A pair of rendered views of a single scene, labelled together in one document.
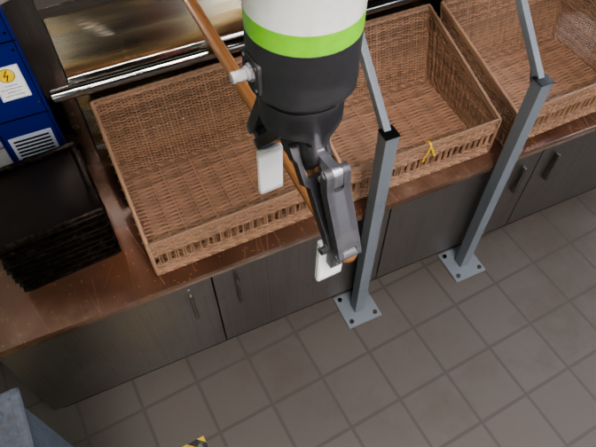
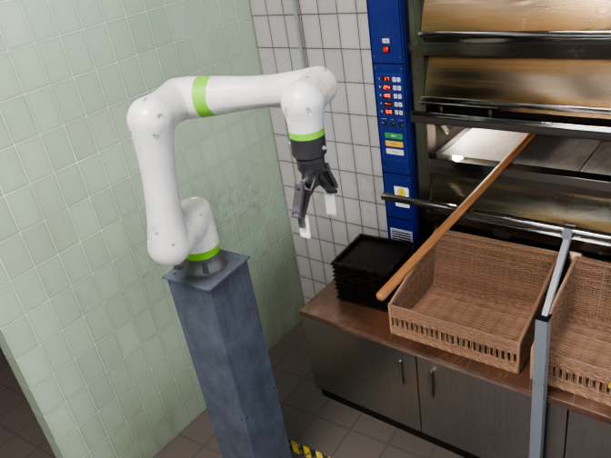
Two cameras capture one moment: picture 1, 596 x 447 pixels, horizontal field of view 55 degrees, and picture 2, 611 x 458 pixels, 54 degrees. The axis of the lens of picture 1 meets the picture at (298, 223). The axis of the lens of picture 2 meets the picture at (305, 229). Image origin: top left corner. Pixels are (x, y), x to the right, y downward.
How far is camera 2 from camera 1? 1.39 m
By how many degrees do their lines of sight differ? 54
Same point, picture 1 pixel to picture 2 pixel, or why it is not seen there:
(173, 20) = (501, 204)
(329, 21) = (294, 130)
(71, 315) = (340, 320)
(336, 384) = not seen: outside the picture
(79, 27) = (448, 184)
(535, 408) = not seen: outside the picture
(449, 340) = not seen: outside the picture
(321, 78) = (295, 147)
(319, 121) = (301, 165)
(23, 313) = (326, 305)
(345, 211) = (298, 198)
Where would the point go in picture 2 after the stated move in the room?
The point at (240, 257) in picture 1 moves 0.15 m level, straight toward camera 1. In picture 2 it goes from (436, 356) to (411, 375)
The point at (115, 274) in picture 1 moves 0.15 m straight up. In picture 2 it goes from (375, 319) to (373, 291)
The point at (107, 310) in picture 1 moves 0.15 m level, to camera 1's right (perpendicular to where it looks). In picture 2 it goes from (354, 329) to (373, 347)
